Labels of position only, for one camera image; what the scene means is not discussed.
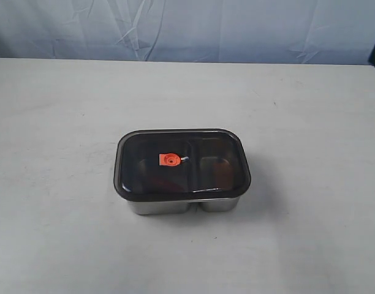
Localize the steel lunch box lid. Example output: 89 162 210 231
113 129 251 203

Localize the steel two-compartment lunch box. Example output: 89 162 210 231
127 196 240 216

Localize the white backdrop cloth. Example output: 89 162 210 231
0 1 375 64

